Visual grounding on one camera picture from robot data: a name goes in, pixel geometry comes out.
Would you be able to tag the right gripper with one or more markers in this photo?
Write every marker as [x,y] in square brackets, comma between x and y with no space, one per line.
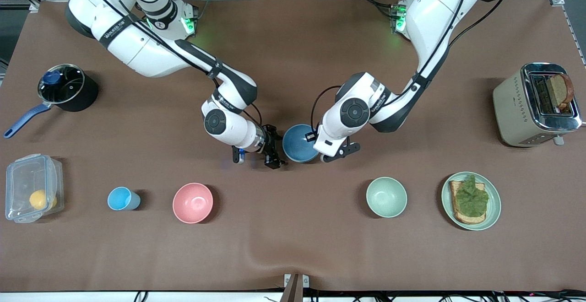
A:
[270,144]

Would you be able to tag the blue cup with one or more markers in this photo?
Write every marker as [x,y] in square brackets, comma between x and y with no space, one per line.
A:
[120,198]

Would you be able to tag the yellow lemon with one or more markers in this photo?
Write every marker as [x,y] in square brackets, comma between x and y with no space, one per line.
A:
[39,199]

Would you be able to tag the green lettuce leaf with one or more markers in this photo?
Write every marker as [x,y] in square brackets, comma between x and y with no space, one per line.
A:
[471,199]

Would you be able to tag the metal table edge bracket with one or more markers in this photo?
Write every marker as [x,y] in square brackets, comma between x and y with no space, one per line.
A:
[303,280]

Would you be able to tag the light green bowl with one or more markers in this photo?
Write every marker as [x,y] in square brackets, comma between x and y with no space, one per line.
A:
[386,196]

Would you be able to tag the silver toaster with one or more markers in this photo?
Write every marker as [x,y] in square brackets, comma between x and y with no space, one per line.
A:
[512,110]

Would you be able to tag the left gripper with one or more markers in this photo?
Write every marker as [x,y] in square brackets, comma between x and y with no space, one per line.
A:
[308,137]

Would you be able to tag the light green plate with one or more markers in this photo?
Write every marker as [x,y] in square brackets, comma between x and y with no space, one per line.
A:
[493,210]

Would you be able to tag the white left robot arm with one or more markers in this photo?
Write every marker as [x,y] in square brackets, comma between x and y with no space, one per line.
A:
[430,13]

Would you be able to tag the toasted bread slice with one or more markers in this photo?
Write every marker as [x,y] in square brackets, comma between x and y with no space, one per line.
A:
[460,217]

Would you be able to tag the brown table cover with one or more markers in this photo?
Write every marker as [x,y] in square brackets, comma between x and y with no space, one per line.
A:
[293,229]

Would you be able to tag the blue bowl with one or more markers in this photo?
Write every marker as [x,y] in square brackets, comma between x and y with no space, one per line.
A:
[297,144]

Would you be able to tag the pink bowl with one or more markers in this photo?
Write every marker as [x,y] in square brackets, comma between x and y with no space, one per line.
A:
[192,202]

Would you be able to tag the clear plastic lidded container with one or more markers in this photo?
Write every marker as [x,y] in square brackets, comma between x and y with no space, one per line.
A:
[23,178]

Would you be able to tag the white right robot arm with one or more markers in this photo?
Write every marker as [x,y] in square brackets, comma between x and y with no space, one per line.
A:
[137,45]

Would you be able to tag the glass lid with blue knob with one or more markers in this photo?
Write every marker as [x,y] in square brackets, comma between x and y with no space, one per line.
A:
[64,84]

